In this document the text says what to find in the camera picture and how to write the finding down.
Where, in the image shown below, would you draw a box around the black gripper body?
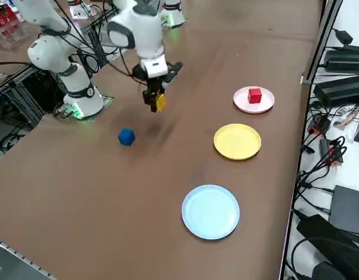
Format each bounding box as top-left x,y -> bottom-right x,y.
143,76 -> 168,96

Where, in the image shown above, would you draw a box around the yellow cube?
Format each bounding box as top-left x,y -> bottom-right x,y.
155,93 -> 167,113

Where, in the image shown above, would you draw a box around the blue cube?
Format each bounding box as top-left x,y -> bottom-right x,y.
118,128 -> 136,147

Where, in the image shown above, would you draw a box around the red cube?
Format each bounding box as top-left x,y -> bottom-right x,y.
247,87 -> 262,104

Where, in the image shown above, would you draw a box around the white plate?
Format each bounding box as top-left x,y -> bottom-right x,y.
233,86 -> 276,114

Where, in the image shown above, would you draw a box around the yellow plate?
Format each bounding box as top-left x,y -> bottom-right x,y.
213,123 -> 262,161

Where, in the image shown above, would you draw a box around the light blue plate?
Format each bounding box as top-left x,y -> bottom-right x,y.
181,184 -> 241,241

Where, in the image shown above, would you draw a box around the clear shelf with red packets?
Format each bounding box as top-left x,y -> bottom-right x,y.
0,4 -> 27,52

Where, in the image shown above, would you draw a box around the black power brick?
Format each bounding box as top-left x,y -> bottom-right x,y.
313,75 -> 359,108
324,49 -> 359,74

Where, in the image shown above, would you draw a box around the black power strip orange switches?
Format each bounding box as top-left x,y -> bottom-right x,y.
318,138 -> 344,167

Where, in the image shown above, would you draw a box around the small black power adapter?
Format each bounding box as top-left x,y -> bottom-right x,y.
333,29 -> 354,45

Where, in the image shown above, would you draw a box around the large black device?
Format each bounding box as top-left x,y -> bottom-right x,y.
295,214 -> 359,280

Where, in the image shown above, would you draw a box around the dark grey flat box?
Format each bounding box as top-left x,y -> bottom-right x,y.
329,185 -> 359,234

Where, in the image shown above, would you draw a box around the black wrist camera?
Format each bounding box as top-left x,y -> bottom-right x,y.
167,61 -> 184,85

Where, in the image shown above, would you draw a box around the black metal frame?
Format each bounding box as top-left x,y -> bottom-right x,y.
0,62 -> 66,132

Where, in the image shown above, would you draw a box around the black power strip red switch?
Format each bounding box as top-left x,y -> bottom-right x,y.
309,113 -> 332,135

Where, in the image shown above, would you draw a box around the aluminium frame post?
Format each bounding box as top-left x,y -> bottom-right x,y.
301,0 -> 343,85

